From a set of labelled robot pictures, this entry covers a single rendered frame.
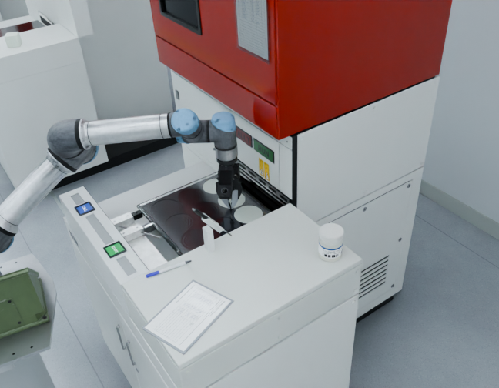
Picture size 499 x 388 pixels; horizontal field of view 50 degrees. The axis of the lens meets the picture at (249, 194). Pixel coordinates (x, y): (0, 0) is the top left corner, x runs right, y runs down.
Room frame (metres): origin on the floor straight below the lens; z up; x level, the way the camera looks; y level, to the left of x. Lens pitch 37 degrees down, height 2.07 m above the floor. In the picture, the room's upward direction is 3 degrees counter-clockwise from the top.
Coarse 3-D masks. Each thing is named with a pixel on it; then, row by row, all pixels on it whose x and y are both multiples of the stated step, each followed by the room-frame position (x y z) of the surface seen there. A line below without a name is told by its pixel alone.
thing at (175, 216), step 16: (176, 192) 1.60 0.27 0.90; (192, 192) 1.60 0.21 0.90; (144, 208) 1.52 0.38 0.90; (160, 208) 1.52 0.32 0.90; (176, 208) 1.51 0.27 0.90; (192, 208) 1.50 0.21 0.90; (208, 208) 1.50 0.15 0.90; (224, 208) 1.49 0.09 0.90; (160, 224) 1.42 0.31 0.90; (176, 224) 1.42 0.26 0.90; (192, 224) 1.41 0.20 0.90; (224, 224) 1.40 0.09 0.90; (240, 224) 1.40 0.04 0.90; (176, 240) 1.33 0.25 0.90; (192, 240) 1.33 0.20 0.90
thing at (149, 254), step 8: (136, 240) 1.37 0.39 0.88; (144, 240) 1.37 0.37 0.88; (136, 248) 1.33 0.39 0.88; (144, 248) 1.33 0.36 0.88; (152, 248) 1.33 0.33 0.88; (144, 256) 1.29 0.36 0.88; (152, 256) 1.28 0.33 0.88; (160, 256) 1.28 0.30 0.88; (152, 264) 1.25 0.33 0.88; (160, 264) 1.25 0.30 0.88
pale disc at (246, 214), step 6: (240, 210) 1.47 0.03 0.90; (246, 210) 1.47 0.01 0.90; (252, 210) 1.47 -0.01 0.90; (258, 210) 1.47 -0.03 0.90; (234, 216) 1.44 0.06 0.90; (240, 216) 1.44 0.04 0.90; (246, 216) 1.44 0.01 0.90; (252, 216) 1.44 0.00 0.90; (258, 216) 1.43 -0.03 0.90; (246, 222) 1.40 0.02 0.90
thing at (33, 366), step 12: (24, 360) 1.09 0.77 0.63; (36, 360) 1.13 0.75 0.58; (12, 372) 1.06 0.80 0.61; (24, 372) 1.08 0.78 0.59; (36, 372) 1.11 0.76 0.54; (48, 372) 1.17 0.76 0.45; (0, 384) 1.06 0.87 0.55; (12, 384) 1.06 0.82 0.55; (24, 384) 1.07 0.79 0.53; (36, 384) 1.09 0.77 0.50; (48, 384) 1.13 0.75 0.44
